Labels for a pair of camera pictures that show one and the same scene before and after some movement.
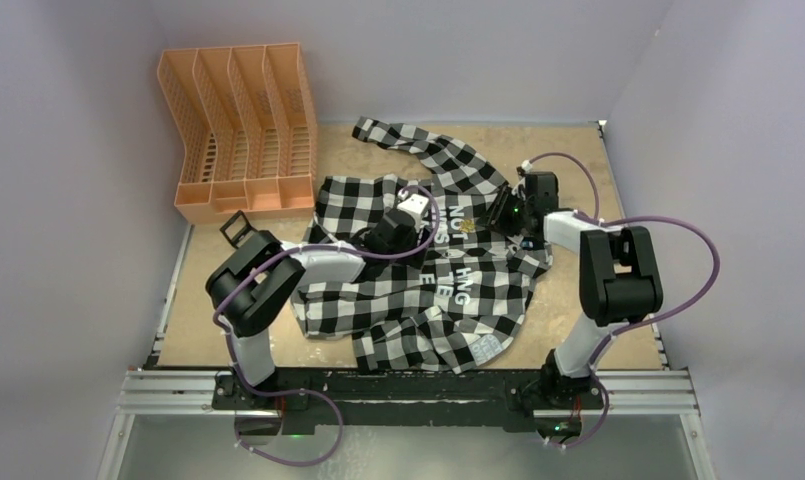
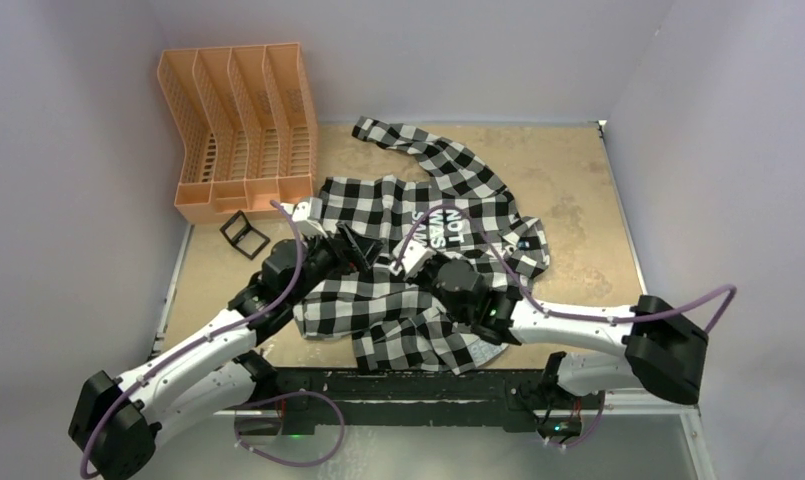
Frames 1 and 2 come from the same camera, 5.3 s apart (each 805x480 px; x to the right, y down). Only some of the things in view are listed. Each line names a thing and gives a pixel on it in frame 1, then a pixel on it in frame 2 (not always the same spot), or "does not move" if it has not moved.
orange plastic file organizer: [244, 119] does not move
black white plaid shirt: [457, 306] does not move
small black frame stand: [246, 230] does not move
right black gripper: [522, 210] -> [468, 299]
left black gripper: [413, 237] -> [363, 249]
